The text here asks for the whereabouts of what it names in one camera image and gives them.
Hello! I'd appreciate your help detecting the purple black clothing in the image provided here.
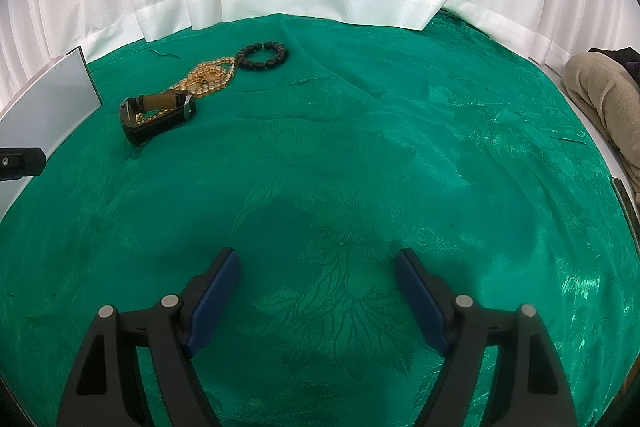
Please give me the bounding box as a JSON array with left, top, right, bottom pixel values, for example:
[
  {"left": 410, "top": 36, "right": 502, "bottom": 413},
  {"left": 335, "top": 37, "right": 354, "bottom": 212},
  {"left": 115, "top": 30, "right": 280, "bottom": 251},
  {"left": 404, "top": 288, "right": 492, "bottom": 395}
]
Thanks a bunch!
[{"left": 590, "top": 46, "right": 640, "bottom": 82}]

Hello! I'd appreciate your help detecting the gold pearl necklace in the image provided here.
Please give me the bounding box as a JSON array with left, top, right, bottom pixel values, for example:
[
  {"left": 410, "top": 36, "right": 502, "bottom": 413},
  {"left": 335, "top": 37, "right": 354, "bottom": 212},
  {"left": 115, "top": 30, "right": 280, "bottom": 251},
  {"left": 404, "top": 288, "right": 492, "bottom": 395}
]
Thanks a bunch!
[{"left": 134, "top": 56, "right": 237, "bottom": 126}]

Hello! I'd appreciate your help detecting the beige pillow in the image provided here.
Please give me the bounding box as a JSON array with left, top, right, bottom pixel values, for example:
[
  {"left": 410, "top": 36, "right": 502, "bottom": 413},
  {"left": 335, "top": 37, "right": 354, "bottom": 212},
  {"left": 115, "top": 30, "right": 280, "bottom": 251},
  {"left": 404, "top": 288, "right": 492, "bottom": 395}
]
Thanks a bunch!
[{"left": 561, "top": 52, "right": 639, "bottom": 205}]

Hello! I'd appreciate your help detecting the green patterned cloth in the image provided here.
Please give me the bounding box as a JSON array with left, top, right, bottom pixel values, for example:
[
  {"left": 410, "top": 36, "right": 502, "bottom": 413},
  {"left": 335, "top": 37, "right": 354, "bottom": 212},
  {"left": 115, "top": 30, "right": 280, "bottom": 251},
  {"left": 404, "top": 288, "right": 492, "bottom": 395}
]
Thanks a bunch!
[{"left": 1, "top": 13, "right": 639, "bottom": 426}]

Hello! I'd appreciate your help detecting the black bead bracelet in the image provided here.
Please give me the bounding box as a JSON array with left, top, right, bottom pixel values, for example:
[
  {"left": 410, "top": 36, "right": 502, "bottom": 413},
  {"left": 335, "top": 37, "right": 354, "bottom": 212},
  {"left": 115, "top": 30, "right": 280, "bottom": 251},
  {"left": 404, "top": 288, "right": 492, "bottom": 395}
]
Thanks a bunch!
[{"left": 233, "top": 40, "right": 291, "bottom": 72}]

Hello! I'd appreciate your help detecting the black wrist watch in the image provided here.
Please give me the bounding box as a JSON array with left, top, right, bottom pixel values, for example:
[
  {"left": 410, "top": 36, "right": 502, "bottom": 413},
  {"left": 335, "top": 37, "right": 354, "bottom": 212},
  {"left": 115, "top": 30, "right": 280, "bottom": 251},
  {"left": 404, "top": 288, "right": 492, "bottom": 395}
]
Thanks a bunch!
[{"left": 118, "top": 90, "right": 196, "bottom": 146}]

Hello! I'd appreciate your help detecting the white drawer box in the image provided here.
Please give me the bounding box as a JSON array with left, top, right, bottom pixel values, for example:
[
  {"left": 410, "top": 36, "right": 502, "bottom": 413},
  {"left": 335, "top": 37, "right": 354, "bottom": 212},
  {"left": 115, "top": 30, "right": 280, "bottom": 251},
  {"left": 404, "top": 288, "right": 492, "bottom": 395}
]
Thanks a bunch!
[{"left": 1, "top": 46, "right": 102, "bottom": 213}]

